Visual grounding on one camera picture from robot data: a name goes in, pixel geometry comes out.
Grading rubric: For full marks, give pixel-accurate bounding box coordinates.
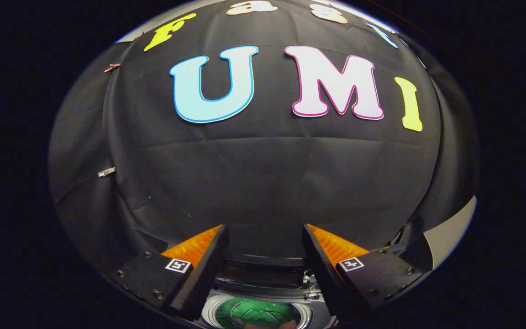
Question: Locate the dark washing machine lid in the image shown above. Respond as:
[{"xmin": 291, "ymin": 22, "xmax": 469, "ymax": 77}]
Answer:
[{"xmin": 215, "ymin": 255, "xmax": 311, "ymax": 289}]

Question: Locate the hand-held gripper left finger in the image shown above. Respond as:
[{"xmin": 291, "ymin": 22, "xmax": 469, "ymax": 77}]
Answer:
[{"xmin": 107, "ymin": 224, "xmax": 230, "ymax": 321}]

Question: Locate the dark grey washing machine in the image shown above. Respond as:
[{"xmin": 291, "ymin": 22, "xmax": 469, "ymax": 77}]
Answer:
[{"xmin": 199, "ymin": 254, "xmax": 339, "ymax": 329}]

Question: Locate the green polo shirt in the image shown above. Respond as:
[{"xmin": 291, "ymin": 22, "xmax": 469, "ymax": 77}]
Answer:
[{"xmin": 215, "ymin": 297, "xmax": 302, "ymax": 329}]

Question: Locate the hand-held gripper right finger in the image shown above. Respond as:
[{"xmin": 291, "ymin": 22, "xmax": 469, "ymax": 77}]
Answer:
[{"xmin": 301, "ymin": 223, "xmax": 429, "ymax": 323}]

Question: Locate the black backdrop cloth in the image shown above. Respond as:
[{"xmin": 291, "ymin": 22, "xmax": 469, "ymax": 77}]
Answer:
[{"xmin": 47, "ymin": 0, "xmax": 479, "ymax": 275}]

